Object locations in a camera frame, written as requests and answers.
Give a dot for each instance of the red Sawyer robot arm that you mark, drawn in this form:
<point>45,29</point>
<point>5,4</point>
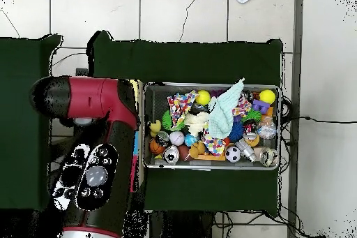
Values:
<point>94,104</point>

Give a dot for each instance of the clear mesh bin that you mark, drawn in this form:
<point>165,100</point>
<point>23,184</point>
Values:
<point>156,101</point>

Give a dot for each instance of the colourful dotted cloth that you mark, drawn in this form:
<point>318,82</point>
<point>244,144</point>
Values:
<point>180,105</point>

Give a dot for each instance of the yellow ball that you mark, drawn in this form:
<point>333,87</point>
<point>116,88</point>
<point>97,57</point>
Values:
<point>266,97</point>
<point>203,97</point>

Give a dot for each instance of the brown plush bear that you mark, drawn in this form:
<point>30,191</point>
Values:
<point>196,149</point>

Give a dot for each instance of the silver drink can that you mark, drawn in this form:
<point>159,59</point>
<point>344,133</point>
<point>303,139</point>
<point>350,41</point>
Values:
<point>171,154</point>

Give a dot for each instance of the mint green knitted cloth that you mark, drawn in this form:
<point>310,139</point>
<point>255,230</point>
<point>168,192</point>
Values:
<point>223,115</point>

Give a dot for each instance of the dark green tablecloth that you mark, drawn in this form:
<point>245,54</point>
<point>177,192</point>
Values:
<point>181,62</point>

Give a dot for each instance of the black and white soccer ball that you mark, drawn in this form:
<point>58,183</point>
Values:
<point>232,154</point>

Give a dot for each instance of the silver plastic toy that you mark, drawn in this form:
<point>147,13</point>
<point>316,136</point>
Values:
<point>245,150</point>

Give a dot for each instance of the purple toy block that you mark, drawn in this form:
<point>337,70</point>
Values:
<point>260,106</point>

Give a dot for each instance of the green covered side table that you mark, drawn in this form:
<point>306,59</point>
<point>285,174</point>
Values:
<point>16,137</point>

